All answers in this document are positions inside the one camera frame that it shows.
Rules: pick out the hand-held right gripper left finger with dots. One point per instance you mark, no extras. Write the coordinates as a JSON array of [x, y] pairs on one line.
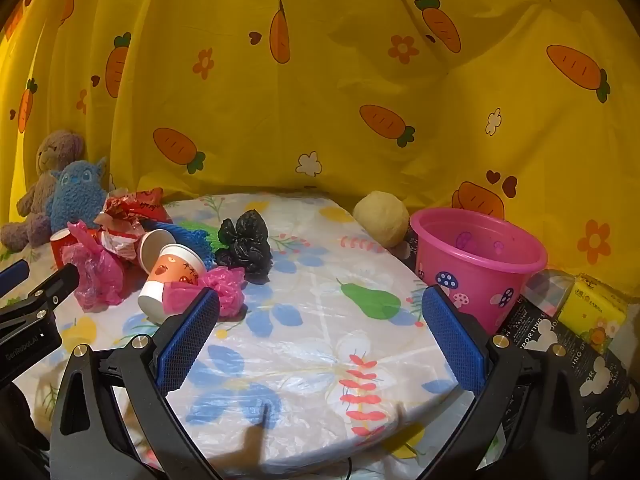
[[187, 345]]

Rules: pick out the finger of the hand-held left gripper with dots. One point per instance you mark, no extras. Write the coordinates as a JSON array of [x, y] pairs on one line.
[[50, 290], [12, 275]]

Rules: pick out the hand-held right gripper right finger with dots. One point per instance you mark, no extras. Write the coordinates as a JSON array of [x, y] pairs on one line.
[[455, 340]]

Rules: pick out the red paper cup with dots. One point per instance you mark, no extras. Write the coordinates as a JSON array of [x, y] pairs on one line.
[[60, 247]]

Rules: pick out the pink plastic bag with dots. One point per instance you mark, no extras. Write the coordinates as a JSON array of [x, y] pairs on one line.
[[100, 275], [225, 285]]

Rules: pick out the pink mushroom print bucket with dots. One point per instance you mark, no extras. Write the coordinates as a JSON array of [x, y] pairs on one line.
[[480, 280]]

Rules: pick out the orange print paper cup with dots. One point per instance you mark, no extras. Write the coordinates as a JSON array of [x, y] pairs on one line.
[[170, 275]]

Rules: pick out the red white wrapper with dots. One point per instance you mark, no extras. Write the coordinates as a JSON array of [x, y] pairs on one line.
[[117, 240]]

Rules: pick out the blue foam fruit net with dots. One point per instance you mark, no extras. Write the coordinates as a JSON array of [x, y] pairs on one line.
[[197, 246]]

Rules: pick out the white paper cup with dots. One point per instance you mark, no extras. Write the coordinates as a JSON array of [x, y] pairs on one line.
[[155, 247]]

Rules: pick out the black plastic bag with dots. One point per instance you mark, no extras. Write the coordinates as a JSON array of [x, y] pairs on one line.
[[245, 247]]

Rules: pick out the red snack wrapper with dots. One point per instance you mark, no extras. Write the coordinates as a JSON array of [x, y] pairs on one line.
[[140, 202]]

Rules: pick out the black printed cloth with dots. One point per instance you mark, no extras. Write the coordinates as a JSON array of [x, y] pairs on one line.
[[540, 325]]

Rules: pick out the blue plush monster toy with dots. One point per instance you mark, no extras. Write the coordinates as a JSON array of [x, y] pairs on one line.
[[80, 195]]

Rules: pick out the brown teddy bear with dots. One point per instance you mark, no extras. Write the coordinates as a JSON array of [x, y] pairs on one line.
[[50, 155]]

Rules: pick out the floral plastic tablecloth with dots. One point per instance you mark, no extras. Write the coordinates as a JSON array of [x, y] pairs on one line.
[[310, 310]]

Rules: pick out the yellow tissue pack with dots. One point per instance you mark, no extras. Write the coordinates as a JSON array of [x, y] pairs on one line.
[[592, 310]]

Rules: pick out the cream plush ball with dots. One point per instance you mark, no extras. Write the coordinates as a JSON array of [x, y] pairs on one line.
[[382, 217]]

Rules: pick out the yellow carrot print curtain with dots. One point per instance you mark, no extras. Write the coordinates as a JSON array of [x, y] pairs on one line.
[[350, 85]]

